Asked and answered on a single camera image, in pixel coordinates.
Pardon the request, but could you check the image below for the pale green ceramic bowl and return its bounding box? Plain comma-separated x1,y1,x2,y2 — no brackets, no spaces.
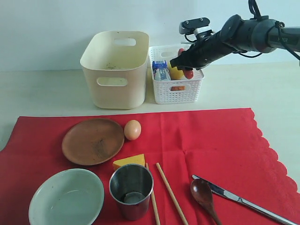
28,168,105,225

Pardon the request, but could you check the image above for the white perforated plastic basket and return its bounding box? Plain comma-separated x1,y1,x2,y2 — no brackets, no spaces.
148,44,204,104

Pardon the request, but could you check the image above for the silver table knife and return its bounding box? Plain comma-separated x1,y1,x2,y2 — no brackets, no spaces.
192,174,296,225

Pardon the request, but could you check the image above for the yellow lemon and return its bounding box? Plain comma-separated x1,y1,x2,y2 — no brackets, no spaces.
169,67,184,80

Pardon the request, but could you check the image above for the wooden chopstick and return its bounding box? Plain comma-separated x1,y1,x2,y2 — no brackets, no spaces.
156,163,189,225
145,162,161,225

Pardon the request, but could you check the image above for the orange cheese wedge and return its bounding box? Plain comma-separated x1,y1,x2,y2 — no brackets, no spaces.
112,154,145,171

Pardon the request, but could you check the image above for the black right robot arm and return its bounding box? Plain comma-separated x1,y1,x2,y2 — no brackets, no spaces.
170,0,300,70

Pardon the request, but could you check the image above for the brown wooden plate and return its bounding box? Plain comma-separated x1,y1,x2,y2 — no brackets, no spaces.
61,119,125,165

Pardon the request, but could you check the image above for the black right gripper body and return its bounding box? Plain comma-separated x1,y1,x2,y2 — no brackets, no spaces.
181,31,234,69

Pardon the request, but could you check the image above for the red table cloth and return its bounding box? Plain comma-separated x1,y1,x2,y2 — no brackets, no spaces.
0,108,300,225

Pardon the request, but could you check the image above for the right wooden chopstick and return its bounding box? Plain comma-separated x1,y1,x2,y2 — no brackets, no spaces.
156,163,189,225

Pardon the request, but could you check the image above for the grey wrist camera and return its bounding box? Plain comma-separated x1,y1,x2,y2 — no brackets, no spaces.
179,17,210,35

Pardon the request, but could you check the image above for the dark wooden spoon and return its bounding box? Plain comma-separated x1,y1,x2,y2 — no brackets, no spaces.
190,179,222,225

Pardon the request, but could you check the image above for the cream plastic bin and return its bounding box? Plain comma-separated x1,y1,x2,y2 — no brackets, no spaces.
80,31,149,109

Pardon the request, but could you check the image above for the left wooden chopstick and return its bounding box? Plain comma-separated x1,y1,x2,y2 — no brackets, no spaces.
145,162,161,225

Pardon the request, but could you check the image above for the brown egg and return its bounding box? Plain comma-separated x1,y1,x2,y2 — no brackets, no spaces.
124,120,142,141

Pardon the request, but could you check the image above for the stainless steel cup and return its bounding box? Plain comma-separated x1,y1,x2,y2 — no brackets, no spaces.
109,164,154,221

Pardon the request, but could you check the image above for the red sausage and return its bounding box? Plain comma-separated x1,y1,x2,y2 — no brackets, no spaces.
177,48,194,79

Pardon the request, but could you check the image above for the blue white milk carton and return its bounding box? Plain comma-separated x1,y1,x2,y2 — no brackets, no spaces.
152,60,171,81

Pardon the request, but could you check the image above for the orange fried chicken piece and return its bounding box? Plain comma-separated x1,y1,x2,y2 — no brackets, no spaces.
171,86,185,91

